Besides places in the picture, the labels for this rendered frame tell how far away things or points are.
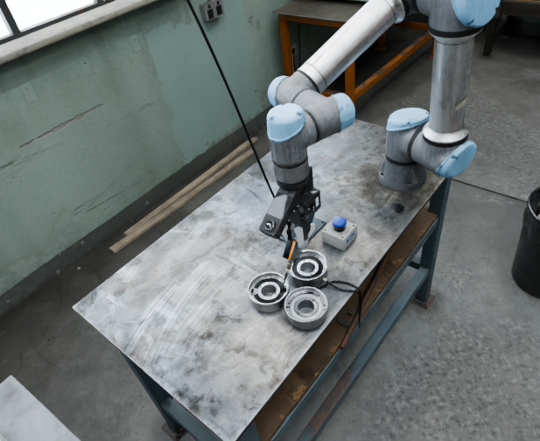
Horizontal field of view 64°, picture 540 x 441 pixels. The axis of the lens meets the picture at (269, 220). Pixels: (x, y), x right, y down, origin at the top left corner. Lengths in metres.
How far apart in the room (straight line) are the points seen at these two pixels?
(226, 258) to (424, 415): 1.01
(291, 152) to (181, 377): 0.56
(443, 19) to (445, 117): 0.25
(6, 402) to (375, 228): 1.09
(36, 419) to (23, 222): 1.36
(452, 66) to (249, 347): 0.80
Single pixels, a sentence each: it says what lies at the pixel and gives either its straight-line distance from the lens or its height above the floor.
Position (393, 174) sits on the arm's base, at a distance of 1.41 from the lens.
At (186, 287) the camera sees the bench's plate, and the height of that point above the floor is 0.80.
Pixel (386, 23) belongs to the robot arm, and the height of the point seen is 1.33.
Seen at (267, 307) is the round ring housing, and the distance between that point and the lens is 1.09.
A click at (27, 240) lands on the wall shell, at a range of 2.54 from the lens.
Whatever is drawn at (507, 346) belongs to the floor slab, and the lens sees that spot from 2.10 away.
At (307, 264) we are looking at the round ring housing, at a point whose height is 0.82.
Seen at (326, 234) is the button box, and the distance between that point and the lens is 1.23.
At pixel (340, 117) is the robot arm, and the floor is 1.24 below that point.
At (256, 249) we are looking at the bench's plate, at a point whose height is 0.80.
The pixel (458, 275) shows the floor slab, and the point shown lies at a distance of 2.29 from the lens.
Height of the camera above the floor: 1.69
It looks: 42 degrees down
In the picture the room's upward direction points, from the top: 10 degrees counter-clockwise
